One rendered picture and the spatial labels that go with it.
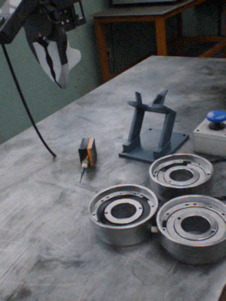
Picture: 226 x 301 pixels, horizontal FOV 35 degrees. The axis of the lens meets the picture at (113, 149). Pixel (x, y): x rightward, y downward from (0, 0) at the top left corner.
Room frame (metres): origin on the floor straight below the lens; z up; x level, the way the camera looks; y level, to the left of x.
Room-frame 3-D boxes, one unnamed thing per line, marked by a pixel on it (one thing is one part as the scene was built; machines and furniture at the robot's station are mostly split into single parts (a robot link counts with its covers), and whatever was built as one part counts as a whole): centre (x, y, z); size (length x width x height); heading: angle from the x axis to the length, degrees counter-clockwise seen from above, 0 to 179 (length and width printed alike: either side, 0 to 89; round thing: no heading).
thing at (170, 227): (0.38, -0.10, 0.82); 0.08 x 0.08 x 0.02
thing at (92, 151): (0.65, 0.04, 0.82); 0.05 x 0.02 x 0.04; 172
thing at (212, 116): (0.63, -0.21, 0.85); 0.04 x 0.04 x 0.05
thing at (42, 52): (0.67, 0.08, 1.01); 0.06 x 0.03 x 0.09; 137
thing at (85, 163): (0.62, 0.06, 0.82); 0.17 x 0.02 x 0.04; 172
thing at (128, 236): (0.43, 0.00, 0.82); 0.10 x 0.10 x 0.04
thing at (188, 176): (0.50, -0.11, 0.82); 0.10 x 0.10 x 0.04
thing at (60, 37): (0.63, 0.07, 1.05); 0.05 x 0.02 x 0.09; 47
